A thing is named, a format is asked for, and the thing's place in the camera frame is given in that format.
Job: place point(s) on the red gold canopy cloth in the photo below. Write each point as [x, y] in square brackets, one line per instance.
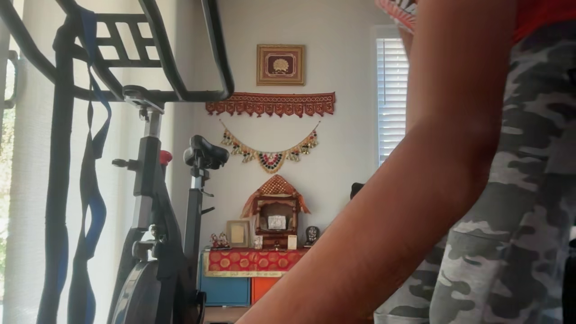
[275, 185]

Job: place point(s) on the silver plaque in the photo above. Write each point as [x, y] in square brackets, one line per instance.
[276, 222]

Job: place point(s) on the black leather sofa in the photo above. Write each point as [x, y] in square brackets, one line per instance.
[356, 189]

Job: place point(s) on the dark idol statue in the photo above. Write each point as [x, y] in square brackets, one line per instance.
[311, 234]

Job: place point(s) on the small wooden shrine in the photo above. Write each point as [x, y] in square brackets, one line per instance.
[274, 240]

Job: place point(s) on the white card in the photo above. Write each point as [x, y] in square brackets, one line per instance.
[292, 242]

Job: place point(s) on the small colourful figurines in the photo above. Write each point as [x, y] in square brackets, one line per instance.
[219, 241]

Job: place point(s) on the red gold table cloth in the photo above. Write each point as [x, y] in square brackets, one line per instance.
[247, 262]

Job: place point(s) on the white window blinds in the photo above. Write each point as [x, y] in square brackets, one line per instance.
[392, 99]

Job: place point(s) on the orange storage bin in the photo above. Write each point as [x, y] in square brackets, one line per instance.
[263, 288]

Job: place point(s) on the blind tilt wand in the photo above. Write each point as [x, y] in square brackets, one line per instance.
[384, 72]

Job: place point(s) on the black exercise bike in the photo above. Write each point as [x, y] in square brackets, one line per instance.
[148, 171]

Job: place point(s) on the blue storage bin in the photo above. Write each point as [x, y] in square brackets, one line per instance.
[225, 291]

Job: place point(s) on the person's body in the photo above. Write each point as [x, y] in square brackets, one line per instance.
[517, 225]

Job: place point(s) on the white window curtain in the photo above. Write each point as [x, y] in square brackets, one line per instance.
[31, 135]

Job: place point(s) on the beaded garland wall hanging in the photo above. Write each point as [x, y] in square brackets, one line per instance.
[270, 161]

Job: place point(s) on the red embroidered wall hanging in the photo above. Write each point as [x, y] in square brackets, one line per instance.
[270, 103]

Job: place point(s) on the beige picture frame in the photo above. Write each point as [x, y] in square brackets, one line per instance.
[237, 233]

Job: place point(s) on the gold framed wall picture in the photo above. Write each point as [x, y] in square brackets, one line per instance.
[281, 65]

